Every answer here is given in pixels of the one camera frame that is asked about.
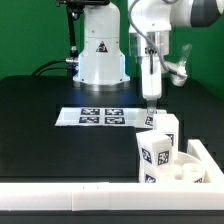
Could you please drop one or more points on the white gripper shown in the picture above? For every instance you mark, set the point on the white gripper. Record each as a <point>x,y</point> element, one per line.
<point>151,82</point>

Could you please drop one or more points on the white round stool seat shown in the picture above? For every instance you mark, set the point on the white round stool seat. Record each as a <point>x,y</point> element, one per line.
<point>185,169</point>

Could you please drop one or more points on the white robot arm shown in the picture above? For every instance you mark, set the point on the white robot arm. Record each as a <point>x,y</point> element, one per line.
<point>101,63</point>

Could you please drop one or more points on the white marker sheet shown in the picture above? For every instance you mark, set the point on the white marker sheet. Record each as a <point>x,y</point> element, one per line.
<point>90,116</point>

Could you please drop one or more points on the white L-shaped fence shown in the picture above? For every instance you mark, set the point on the white L-shaped fence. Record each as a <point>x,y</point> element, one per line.
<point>208,195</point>

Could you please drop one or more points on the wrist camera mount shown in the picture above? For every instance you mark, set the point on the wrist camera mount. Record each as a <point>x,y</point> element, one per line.
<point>178,73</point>

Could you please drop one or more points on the black camera stand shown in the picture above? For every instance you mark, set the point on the black camera stand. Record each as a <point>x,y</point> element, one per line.
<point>74,8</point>

